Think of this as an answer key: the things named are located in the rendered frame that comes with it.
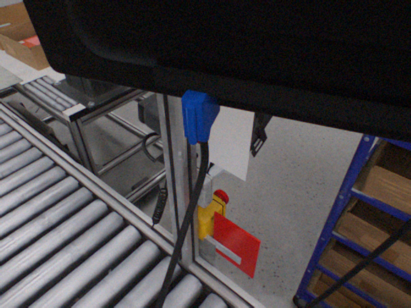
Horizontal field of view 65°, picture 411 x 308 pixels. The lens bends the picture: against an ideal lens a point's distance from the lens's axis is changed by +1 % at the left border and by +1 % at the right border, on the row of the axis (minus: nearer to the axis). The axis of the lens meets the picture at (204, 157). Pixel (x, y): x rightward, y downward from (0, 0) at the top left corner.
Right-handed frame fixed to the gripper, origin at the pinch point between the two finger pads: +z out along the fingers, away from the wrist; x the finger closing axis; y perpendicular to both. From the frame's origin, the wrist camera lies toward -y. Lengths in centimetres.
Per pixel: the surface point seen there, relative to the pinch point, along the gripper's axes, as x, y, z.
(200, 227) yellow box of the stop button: -2.4, 6.6, 9.6
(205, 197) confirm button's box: -3.3, -1.6, 4.5
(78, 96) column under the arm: 75, 24, -3
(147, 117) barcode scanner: 9.1, -12.7, -1.1
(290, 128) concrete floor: 44, 157, -80
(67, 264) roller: 19.1, 6.4, 32.9
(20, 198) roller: 45, 7, 30
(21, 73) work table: 110, 23, 1
